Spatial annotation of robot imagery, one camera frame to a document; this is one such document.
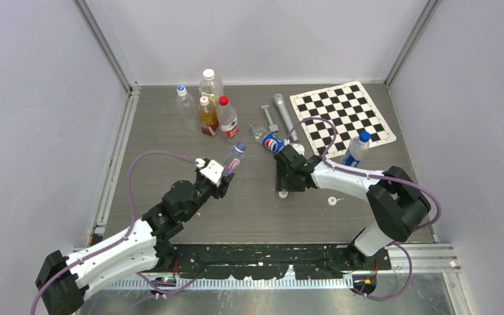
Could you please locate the white bottle cap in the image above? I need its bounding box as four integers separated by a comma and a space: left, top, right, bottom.
278, 190, 288, 199
327, 196, 338, 207

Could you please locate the clear bottle pink label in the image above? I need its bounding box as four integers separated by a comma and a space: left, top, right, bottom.
221, 142, 247, 176

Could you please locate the blue label clear bottle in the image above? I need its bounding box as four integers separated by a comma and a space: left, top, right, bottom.
342, 135, 369, 167

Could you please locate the blue bottle cap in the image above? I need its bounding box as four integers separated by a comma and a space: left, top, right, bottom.
359, 131, 371, 143

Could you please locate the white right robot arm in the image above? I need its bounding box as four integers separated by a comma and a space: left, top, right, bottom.
274, 146, 431, 270

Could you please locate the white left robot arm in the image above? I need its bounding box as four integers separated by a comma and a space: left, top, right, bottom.
35, 169, 234, 314

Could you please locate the Pepsi label clear bottle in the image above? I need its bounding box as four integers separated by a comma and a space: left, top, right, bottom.
250, 124, 291, 154

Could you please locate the red cap clear bottle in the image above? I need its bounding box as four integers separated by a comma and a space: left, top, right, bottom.
218, 96, 239, 139

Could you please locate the amber liquid bottle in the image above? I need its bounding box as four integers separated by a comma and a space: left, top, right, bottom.
199, 96, 219, 137

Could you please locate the blue white cap bottle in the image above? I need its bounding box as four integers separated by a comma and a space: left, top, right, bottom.
177, 85, 200, 131

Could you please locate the tall white cap bottle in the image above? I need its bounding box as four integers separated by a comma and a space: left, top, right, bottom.
199, 68, 224, 105

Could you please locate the silver microphone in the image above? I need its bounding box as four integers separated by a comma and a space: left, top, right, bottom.
273, 93, 299, 142

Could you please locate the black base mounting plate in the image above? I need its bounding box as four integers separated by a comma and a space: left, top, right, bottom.
151, 243, 392, 280

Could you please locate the black white chessboard mat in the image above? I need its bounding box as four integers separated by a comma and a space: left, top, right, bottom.
289, 81, 396, 158

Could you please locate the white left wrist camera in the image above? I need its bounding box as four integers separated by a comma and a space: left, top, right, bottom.
195, 158, 224, 187

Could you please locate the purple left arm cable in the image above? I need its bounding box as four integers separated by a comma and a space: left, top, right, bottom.
30, 150, 201, 315

